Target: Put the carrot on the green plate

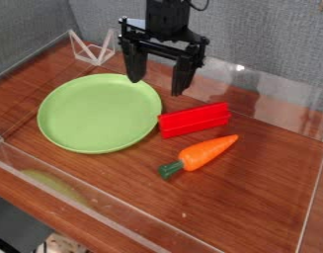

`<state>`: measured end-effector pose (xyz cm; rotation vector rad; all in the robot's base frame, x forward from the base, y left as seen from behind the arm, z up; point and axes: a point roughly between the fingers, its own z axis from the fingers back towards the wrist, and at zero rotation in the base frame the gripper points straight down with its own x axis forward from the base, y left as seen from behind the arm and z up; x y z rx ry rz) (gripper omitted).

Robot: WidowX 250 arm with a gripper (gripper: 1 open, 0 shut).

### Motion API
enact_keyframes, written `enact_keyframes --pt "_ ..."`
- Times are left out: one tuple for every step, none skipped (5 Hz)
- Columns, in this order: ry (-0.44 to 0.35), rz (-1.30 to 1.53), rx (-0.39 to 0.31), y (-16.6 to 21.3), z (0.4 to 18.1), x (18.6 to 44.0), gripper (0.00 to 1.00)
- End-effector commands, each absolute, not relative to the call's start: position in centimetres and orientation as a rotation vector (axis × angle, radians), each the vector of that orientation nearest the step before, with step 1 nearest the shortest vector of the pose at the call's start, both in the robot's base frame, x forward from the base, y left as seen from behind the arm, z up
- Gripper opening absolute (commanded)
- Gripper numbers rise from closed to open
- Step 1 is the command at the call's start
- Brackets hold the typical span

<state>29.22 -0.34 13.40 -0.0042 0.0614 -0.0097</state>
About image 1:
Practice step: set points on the red plastic block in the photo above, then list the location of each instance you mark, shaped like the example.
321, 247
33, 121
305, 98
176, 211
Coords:
192, 120

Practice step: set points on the orange toy carrot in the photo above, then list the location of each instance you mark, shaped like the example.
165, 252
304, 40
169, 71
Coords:
198, 154

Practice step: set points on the green plate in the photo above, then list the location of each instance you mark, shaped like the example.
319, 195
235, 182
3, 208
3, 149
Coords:
100, 113

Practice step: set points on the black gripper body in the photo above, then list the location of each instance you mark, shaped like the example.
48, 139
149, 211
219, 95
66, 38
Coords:
162, 34

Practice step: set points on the clear acrylic enclosure wall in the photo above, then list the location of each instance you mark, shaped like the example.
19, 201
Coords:
253, 201

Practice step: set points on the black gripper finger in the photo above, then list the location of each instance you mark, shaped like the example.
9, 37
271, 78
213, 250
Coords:
184, 72
136, 59

